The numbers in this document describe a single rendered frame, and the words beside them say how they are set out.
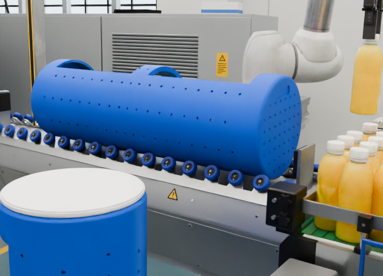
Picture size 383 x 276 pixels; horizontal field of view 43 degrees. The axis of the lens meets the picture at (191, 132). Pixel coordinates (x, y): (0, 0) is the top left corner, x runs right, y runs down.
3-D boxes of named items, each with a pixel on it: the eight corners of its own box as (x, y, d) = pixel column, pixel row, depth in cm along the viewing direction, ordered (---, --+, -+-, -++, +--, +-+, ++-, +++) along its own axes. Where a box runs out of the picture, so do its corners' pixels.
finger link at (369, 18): (374, 3, 120) (371, 2, 117) (373, 24, 121) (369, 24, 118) (368, 3, 120) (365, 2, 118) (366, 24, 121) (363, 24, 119)
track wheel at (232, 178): (232, 170, 133) (229, 166, 132) (247, 173, 131) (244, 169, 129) (227, 185, 132) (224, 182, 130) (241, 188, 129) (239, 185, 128)
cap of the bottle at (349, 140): (357, 146, 116) (357, 138, 115) (341, 146, 115) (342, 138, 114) (349, 142, 119) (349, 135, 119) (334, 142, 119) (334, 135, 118)
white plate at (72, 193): (129, 163, 114) (129, 169, 114) (1, 172, 105) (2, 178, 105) (161, 203, 88) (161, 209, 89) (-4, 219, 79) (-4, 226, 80)
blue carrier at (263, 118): (93, 126, 195) (86, 55, 187) (301, 162, 147) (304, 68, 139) (34, 145, 172) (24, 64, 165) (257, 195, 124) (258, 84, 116)
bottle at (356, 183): (338, 243, 105) (345, 159, 102) (331, 230, 112) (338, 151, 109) (371, 245, 105) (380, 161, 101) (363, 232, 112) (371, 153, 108)
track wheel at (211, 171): (209, 165, 137) (206, 162, 136) (223, 167, 135) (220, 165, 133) (203, 179, 136) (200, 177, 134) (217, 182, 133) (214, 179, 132)
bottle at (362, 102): (377, 116, 123) (385, 41, 119) (348, 113, 126) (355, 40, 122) (378, 112, 130) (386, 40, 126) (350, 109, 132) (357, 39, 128)
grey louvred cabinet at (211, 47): (45, 176, 452) (38, 15, 422) (267, 220, 355) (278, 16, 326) (-2, 192, 405) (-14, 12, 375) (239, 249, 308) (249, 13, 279)
